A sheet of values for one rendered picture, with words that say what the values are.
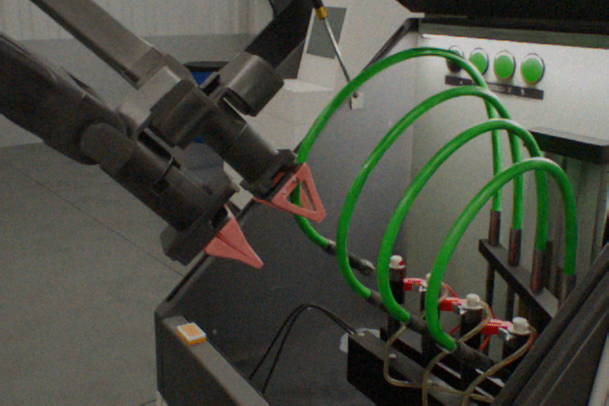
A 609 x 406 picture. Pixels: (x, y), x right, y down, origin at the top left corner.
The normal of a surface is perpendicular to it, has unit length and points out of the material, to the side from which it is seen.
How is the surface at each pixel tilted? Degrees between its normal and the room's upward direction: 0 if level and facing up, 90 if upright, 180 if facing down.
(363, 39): 90
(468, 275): 90
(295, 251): 90
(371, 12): 90
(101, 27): 50
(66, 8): 55
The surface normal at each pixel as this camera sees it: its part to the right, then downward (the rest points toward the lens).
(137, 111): -0.48, -0.48
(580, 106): -0.85, 0.12
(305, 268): 0.52, 0.22
